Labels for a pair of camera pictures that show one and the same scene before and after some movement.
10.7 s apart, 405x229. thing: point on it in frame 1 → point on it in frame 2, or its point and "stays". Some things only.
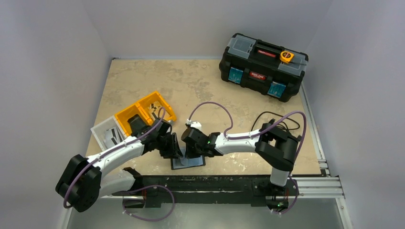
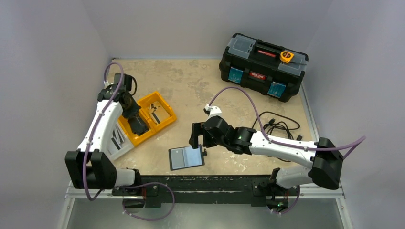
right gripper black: (190, 148) → (197, 135)
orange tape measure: (286, 57) stays
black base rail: (162, 192) stays
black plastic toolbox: (258, 64) stays
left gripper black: (173, 150) → (133, 111)
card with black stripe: (154, 109) stays
